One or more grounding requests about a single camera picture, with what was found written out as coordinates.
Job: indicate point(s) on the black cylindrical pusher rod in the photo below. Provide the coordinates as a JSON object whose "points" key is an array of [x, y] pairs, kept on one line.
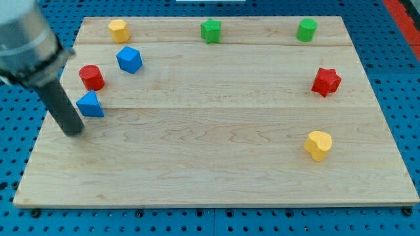
{"points": [[60, 107]]}

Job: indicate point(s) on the blue triangle block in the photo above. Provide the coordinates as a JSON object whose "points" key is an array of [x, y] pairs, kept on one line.
{"points": [[89, 105]]}

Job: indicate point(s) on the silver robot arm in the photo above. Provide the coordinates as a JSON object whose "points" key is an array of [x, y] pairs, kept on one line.
{"points": [[31, 55]]}

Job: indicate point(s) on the red cylinder block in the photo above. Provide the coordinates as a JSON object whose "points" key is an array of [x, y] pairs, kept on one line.
{"points": [[91, 77]]}

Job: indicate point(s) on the blue cube block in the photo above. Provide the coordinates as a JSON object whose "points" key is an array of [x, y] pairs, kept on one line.
{"points": [[129, 60]]}

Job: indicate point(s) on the yellow hexagon block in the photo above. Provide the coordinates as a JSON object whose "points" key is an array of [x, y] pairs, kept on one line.
{"points": [[119, 31]]}

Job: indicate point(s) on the wooden board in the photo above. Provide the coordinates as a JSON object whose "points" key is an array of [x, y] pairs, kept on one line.
{"points": [[218, 125]]}

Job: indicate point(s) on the green star block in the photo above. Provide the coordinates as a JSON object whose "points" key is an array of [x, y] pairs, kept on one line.
{"points": [[211, 31]]}

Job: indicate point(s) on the green cylinder block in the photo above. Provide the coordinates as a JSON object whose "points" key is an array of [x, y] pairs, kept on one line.
{"points": [[306, 30]]}

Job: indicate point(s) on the yellow heart block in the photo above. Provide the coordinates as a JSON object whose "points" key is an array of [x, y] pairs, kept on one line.
{"points": [[318, 144]]}

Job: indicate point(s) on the red star block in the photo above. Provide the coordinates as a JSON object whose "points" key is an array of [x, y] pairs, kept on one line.
{"points": [[326, 81]]}

